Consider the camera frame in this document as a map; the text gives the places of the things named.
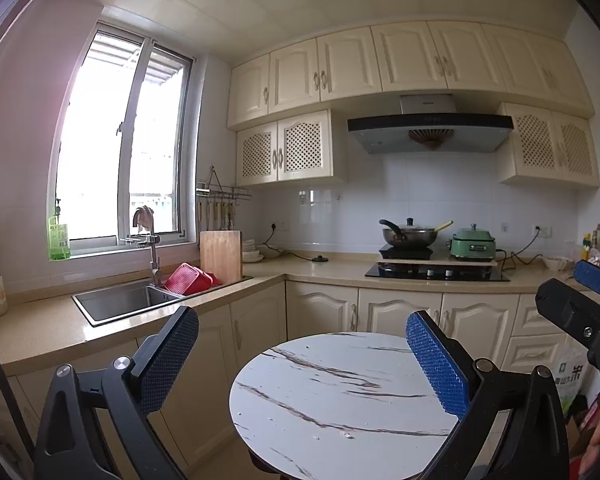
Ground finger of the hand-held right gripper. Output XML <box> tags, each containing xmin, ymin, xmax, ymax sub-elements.
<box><xmin>536</xmin><ymin>278</ymin><xmax>600</xmax><ymax>349</ymax></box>
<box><xmin>574</xmin><ymin>260</ymin><xmax>600</xmax><ymax>303</ymax></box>

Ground cluster of condiment bottles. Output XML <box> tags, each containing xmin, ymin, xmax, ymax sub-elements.
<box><xmin>580</xmin><ymin>224</ymin><xmax>600</xmax><ymax>271</ymax></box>

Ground black power cord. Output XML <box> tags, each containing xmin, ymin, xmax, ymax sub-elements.
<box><xmin>260</xmin><ymin>220</ymin><xmax>331</xmax><ymax>264</ymax></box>

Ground sliding window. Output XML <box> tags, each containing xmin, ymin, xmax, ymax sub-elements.
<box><xmin>47</xmin><ymin>20</ymin><xmax>196</xmax><ymax>261</ymax></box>

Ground black gas stove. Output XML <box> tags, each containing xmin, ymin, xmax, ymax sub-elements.
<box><xmin>365</xmin><ymin>262</ymin><xmax>511</xmax><ymax>282</ymax></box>

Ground beige rag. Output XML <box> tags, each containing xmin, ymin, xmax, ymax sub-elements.
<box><xmin>132</xmin><ymin>206</ymin><xmax>155</xmax><ymax>236</ymax></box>

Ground large lattice door cabinet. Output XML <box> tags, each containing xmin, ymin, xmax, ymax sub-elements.
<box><xmin>497</xmin><ymin>101</ymin><xmax>600</xmax><ymax>190</ymax></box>

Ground steel sink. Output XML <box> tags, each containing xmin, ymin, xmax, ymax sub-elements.
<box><xmin>71</xmin><ymin>280</ymin><xmax>181</xmax><ymax>327</ymax></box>

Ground green electric cooker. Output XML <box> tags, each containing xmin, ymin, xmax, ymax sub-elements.
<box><xmin>448</xmin><ymin>224</ymin><xmax>498</xmax><ymax>261</ymax></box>

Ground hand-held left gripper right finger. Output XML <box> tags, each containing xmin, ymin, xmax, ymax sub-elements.
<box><xmin>392</xmin><ymin>310</ymin><xmax>571</xmax><ymax>480</ymax></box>

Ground wooden cutting board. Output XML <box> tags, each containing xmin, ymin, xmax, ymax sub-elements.
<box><xmin>200</xmin><ymin>230</ymin><xmax>243</xmax><ymax>285</ymax></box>

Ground black appliance cable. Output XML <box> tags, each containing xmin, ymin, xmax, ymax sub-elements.
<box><xmin>495</xmin><ymin>232</ymin><xmax>544</xmax><ymax>274</ymax></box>

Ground black wok with lid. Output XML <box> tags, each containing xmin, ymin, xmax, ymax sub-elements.
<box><xmin>378</xmin><ymin>217</ymin><xmax>440</xmax><ymax>248</ymax></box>

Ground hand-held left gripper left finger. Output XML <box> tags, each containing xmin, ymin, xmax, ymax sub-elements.
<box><xmin>32</xmin><ymin>305</ymin><xmax>201</xmax><ymax>480</ymax></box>

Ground round marble table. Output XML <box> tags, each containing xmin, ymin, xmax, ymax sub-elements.
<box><xmin>228</xmin><ymin>332</ymin><xmax>468</xmax><ymax>480</ymax></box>

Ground range hood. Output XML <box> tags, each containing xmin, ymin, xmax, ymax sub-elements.
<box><xmin>347</xmin><ymin>94</ymin><xmax>515</xmax><ymax>155</ymax></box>

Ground person's right hand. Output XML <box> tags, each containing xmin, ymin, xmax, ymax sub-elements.
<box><xmin>577</xmin><ymin>412</ymin><xmax>600</xmax><ymax>480</ymax></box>

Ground cream base cabinets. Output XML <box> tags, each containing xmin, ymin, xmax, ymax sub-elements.
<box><xmin>0</xmin><ymin>252</ymin><xmax>600</xmax><ymax>480</ymax></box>

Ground cream upper cabinets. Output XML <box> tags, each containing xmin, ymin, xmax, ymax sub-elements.
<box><xmin>227</xmin><ymin>21</ymin><xmax>595</xmax><ymax>130</ymax></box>

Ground green dish soap bottle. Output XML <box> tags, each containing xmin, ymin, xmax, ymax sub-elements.
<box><xmin>48</xmin><ymin>200</ymin><xmax>72</xmax><ymax>261</ymax></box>

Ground small lattice door cabinet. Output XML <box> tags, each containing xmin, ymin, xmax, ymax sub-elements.
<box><xmin>236</xmin><ymin>109</ymin><xmax>348</xmax><ymax>188</ymax></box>

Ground steel faucet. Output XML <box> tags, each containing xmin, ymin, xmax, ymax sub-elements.
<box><xmin>120</xmin><ymin>206</ymin><xmax>162</xmax><ymax>286</ymax></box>

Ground black induction cooker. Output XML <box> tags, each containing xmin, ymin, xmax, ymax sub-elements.
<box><xmin>378</xmin><ymin>245</ymin><xmax>435</xmax><ymax>260</ymax></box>

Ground red plastic basket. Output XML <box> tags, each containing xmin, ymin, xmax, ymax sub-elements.
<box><xmin>164</xmin><ymin>262</ymin><xmax>220</xmax><ymax>293</ymax></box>

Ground white green rice bag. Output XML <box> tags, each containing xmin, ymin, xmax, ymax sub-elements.
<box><xmin>555</xmin><ymin>357</ymin><xmax>589</xmax><ymax>428</ymax></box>

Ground stack of white bowls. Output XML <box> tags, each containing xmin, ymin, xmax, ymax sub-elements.
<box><xmin>241</xmin><ymin>238</ymin><xmax>266</xmax><ymax>264</ymax></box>

